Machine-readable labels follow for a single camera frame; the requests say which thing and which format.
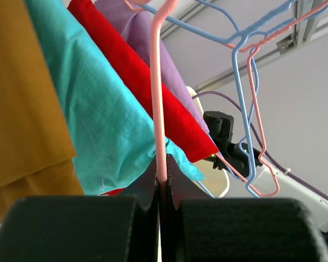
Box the lilac trousers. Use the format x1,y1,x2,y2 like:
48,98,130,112
94,0,210,134

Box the blue hanger of teal trousers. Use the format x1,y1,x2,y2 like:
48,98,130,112
139,0,241,199

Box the aluminium hanging rail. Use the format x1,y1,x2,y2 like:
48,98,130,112
162,1,328,92

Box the teal trousers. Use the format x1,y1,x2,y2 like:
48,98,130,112
24,0,206,197

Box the brown trousers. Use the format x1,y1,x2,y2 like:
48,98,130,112
0,1,83,222

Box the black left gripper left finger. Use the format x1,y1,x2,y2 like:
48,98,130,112
0,163,159,261

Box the pink hanger of yellow trousers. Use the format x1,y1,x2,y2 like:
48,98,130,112
124,0,181,182

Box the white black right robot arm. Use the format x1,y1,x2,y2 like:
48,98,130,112
203,111,328,233

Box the pink hanger of red trousers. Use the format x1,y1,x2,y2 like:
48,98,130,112
215,0,328,197

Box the white plastic basket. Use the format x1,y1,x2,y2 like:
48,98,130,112
185,86,230,199

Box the red trousers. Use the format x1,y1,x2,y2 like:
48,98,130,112
67,0,219,196

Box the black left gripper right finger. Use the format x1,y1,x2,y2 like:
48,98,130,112
166,155,328,261

